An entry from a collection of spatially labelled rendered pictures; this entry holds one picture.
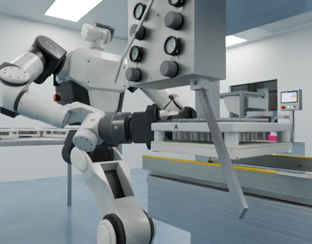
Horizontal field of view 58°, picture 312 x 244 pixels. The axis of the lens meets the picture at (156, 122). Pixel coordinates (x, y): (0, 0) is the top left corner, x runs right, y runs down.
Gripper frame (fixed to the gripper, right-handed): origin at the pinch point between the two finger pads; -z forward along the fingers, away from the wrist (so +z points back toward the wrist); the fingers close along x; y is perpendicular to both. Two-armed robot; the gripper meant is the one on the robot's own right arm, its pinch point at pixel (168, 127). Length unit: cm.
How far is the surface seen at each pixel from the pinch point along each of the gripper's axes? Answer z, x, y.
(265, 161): -24.4, 9.5, -7.1
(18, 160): 363, 44, -332
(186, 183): -7.3, 12.2, 13.8
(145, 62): 2.0, -14.6, 12.0
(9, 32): 367, -179, -315
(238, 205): -18.2, 11.3, 34.0
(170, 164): -3.4, 8.7, 11.5
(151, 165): 2.2, 9.4, 8.0
